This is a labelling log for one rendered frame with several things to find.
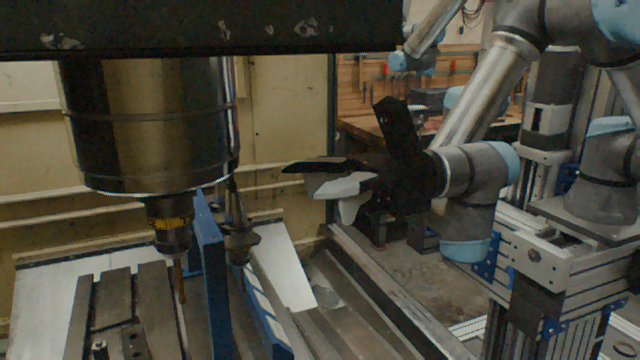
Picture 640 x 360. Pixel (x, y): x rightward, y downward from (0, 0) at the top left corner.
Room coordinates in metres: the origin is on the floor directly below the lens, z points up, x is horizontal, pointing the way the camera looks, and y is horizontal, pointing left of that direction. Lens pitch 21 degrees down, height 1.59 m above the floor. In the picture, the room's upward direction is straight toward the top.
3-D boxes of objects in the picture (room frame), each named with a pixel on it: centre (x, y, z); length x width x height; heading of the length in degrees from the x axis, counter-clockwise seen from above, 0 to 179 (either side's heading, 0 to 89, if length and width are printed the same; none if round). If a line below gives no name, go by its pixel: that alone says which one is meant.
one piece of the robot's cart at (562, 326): (0.96, -0.68, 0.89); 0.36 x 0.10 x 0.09; 114
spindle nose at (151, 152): (0.42, 0.16, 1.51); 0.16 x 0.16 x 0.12
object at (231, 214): (0.74, 0.16, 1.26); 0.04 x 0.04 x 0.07
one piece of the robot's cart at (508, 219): (1.18, -0.63, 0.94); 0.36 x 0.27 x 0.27; 24
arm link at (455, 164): (0.59, -0.17, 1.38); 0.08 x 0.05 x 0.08; 26
